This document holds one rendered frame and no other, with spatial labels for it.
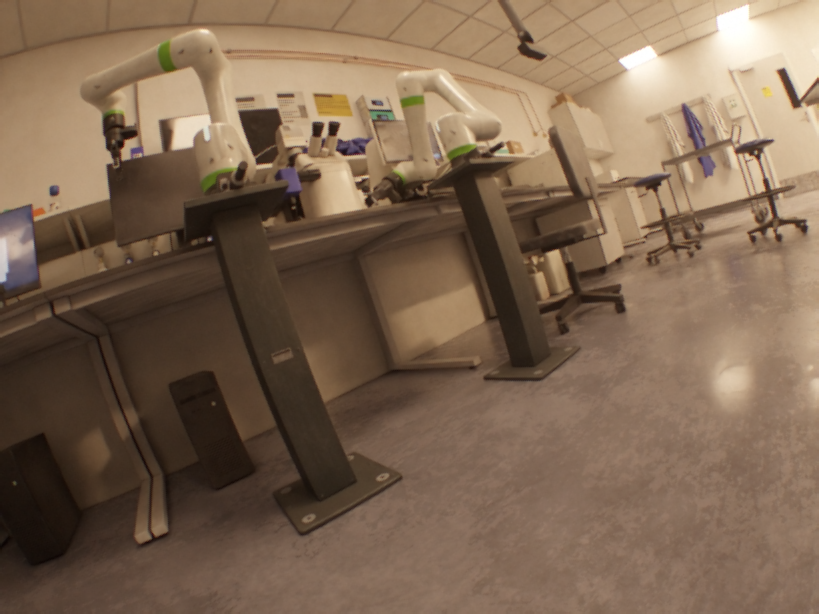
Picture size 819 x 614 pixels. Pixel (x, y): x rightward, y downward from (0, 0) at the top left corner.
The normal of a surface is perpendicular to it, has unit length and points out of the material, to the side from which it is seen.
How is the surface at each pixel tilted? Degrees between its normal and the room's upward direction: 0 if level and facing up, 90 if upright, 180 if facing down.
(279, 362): 90
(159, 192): 86
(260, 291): 90
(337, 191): 91
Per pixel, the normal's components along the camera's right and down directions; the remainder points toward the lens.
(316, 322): 0.60, -0.15
